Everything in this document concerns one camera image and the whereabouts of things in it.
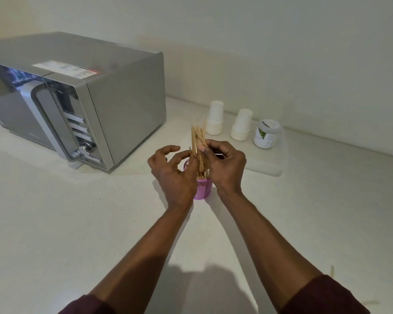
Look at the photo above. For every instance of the person's left hand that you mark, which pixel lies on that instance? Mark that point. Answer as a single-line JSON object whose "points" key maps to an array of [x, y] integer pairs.
{"points": [[177, 183]]}

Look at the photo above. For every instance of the person's right hand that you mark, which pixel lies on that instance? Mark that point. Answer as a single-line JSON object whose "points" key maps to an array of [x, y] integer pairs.
{"points": [[227, 170]]}

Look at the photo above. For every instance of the purple mesh cup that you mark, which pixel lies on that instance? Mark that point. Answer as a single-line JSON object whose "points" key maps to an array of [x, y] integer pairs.
{"points": [[203, 189]]}

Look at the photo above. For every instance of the pile of wooden stir sticks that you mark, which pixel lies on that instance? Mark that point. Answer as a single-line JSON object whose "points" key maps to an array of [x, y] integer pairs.
{"points": [[196, 137]]}

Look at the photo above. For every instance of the person's right forearm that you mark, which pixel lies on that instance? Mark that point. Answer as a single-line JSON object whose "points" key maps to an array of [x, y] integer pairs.
{"points": [[271, 248]]}

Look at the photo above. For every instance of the person's left forearm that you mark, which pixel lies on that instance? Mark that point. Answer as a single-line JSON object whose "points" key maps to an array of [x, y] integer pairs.
{"points": [[144, 258]]}

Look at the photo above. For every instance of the white plastic tray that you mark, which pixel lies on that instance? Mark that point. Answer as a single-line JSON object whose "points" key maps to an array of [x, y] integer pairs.
{"points": [[265, 160]]}

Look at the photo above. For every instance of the stack of white paper cups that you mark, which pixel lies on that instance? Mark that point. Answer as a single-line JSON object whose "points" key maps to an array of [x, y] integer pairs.
{"points": [[241, 125], [215, 119]]}

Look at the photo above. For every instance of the white jar with green label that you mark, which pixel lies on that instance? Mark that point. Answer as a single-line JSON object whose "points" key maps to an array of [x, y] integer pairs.
{"points": [[267, 135]]}

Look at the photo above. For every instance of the silver microwave oven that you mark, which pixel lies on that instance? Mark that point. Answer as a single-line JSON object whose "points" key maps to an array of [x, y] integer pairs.
{"points": [[118, 114]]}

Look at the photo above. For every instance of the maroon left sleeve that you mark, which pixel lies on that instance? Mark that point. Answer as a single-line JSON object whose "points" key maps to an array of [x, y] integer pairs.
{"points": [[85, 305]]}

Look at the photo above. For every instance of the maroon sleeve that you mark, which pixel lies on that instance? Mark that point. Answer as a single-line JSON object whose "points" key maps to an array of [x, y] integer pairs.
{"points": [[324, 297], [85, 305]]}

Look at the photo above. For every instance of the maroon right sleeve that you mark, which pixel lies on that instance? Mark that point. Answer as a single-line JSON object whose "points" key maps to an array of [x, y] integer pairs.
{"points": [[324, 297]]}

